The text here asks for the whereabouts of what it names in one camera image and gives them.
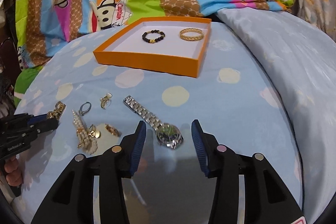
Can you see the silver metal wristwatch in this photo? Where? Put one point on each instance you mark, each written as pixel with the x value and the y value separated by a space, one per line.
pixel 168 133

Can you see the gold woven bangle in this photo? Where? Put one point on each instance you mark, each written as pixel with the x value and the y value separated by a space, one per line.
pixel 183 36

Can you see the gold hoop earring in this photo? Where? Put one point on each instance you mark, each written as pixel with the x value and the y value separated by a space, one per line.
pixel 115 132

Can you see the gold wristwatch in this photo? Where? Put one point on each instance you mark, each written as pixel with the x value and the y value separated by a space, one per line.
pixel 59 107

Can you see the pale blue quilt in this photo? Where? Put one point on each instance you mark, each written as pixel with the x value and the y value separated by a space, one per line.
pixel 288 56

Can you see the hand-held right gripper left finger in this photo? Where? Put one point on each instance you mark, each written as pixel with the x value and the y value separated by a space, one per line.
pixel 136 145

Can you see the orange cardboard box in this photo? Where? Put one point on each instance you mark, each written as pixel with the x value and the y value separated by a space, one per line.
pixel 144 64

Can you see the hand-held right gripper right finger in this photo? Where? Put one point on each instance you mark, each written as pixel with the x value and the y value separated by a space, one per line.
pixel 200 145

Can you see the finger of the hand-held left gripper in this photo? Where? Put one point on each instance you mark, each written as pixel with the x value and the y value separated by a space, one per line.
pixel 39 119
pixel 48 125

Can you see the small gold clip earring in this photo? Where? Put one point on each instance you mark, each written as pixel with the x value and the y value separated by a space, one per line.
pixel 92 132

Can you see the person's left hand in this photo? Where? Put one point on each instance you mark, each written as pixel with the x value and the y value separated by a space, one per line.
pixel 11 169

